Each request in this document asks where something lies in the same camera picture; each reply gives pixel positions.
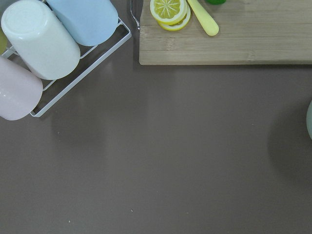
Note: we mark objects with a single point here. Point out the green bowl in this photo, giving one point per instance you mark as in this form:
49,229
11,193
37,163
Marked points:
309,120

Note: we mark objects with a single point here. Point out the metal fork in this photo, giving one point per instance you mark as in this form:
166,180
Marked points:
133,12

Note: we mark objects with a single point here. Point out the rear lemon slice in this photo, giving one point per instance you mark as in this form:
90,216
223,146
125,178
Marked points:
177,26

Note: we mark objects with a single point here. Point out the lemon slice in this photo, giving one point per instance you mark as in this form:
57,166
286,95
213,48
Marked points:
168,11
177,26

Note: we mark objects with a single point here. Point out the yellow plastic knife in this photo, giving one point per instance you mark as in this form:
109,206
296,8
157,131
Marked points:
208,24

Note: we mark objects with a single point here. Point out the front lemon slice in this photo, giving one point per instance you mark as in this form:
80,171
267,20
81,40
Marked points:
168,11

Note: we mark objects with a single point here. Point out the light blue plastic cup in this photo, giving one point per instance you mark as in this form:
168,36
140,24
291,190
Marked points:
89,22

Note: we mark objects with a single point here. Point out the wooden cutting board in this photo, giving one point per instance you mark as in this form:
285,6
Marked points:
250,32

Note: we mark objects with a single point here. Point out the green lime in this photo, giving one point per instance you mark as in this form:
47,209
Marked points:
216,2

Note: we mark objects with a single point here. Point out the white plastic cup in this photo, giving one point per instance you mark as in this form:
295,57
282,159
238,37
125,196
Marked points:
40,39

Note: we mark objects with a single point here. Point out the pink plastic cup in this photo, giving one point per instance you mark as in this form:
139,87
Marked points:
20,90

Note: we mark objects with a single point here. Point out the yellow plastic cup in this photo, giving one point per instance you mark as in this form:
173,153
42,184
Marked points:
3,42

